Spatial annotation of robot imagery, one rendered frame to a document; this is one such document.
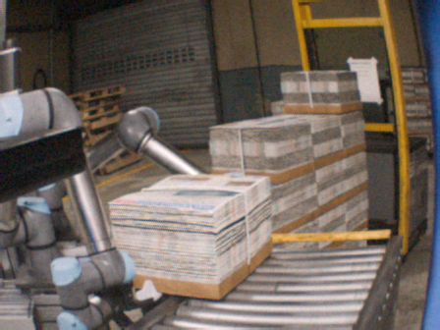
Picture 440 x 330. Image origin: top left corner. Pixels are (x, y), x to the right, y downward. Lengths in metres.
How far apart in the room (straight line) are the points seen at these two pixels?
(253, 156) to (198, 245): 1.21
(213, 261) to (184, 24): 8.69
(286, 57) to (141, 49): 2.76
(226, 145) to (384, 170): 1.34
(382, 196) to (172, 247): 2.43
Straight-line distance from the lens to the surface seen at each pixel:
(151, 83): 10.15
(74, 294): 1.14
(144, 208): 1.31
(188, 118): 9.85
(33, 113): 1.16
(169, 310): 1.28
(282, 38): 9.18
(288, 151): 2.44
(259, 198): 1.50
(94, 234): 1.19
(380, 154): 3.53
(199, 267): 1.29
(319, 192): 2.67
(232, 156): 2.52
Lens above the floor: 1.33
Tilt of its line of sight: 9 degrees down
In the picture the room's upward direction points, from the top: 6 degrees counter-clockwise
